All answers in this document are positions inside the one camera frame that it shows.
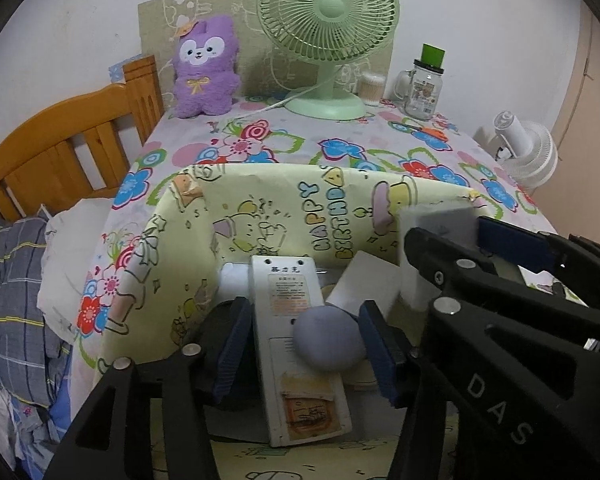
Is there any white square box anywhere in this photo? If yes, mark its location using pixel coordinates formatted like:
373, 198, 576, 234
324, 250, 407, 322

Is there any blue plaid blanket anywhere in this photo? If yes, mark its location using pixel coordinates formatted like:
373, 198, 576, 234
0, 207, 75, 411

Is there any white pillow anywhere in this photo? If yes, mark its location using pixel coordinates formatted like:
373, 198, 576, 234
36, 197, 117, 343

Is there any lavender round object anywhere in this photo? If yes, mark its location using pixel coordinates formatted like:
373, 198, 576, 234
293, 306, 367, 372

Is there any white remote control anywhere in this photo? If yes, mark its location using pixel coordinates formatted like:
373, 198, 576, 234
248, 254, 354, 449

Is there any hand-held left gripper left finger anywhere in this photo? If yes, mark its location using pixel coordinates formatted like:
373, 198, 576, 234
45, 297, 254, 480

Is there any cotton swab container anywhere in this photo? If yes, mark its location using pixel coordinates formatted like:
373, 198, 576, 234
360, 72, 387, 107

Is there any green desk fan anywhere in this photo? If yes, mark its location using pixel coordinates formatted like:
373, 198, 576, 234
256, 0, 401, 122

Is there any blue printed bed sheet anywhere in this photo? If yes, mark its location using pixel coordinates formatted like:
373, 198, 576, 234
0, 379, 73, 480

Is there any light blue patterned paper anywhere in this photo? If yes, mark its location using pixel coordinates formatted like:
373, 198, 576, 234
108, 54, 147, 83

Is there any wooden bed headboard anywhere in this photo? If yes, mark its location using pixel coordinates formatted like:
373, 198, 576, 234
0, 55, 165, 222

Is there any glass mug jar green lid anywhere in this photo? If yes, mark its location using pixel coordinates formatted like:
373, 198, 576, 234
392, 44, 445, 121

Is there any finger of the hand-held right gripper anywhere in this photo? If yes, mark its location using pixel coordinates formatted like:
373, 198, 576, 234
404, 227, 600, 346
477, 217, 600, 318

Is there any yellow printed storage box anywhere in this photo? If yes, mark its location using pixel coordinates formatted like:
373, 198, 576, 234
97, 161, 523, 480

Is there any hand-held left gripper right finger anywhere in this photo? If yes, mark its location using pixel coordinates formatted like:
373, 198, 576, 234
358, 300, 448, 480

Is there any white clip fan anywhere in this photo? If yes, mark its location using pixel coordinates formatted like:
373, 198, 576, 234
492, 110, 560, 192

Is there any beige printed wall sheet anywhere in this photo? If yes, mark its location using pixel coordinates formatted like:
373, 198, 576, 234
137, 0, 394, 102

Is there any purple plush toy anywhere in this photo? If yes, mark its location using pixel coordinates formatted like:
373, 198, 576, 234
172, 15, 242, 120

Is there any white fan power cord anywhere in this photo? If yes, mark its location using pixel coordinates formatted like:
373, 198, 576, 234
229, 84, 327, 122

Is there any floral tablecloth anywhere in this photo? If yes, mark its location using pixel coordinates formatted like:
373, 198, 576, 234
70, 92, 563, 461

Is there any black round case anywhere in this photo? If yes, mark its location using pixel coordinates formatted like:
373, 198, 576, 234
192, 300, 268, 411

